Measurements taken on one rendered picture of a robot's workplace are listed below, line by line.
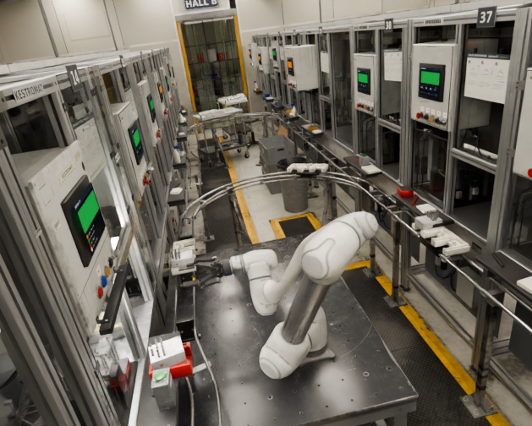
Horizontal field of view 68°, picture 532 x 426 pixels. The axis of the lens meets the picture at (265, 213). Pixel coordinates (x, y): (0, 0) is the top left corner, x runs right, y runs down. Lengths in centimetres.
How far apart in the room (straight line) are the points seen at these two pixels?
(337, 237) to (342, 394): 78
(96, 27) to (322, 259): 916
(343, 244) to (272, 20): 896
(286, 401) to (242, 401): 19
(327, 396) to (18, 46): 966
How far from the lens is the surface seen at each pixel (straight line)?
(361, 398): 181
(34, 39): 1033
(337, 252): 124
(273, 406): 180
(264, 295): 173
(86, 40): 1005
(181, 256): 240
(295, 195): 476
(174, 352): 162
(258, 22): 995
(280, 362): 166
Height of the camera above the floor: 207
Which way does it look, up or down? 25 degrees down
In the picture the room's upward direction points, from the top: 8 degrees counter-clockwise
